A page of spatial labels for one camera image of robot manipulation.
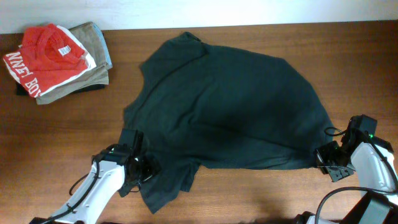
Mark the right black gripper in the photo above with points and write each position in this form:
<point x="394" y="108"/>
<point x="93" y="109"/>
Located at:
<point x="321" y="153"/>

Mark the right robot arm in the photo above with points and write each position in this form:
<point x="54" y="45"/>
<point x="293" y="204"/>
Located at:
<point x="374" y="163"/>

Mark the light blue folded garment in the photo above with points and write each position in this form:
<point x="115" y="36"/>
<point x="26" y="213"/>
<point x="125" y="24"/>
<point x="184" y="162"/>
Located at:
<point x="104" y="46"/>

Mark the khaki folded garment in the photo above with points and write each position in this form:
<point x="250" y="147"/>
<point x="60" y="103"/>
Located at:
<point x="97" y="71"/>

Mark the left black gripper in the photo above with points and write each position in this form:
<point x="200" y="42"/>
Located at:
<point x="152" y="165"/>

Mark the red folded t-shirt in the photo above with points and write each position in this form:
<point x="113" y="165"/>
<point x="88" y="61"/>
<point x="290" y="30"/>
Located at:
<point x="46" y="59"/>

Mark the black folded garment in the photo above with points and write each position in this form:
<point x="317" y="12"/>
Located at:
<point x="62" y="90"/>

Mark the dark green t-shirt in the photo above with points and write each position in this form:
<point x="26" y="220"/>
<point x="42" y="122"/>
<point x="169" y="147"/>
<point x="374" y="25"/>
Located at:
<point x="222" y="108"/>

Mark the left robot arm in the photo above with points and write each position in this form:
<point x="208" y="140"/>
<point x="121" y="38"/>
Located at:
<point x="116" y="169"/>

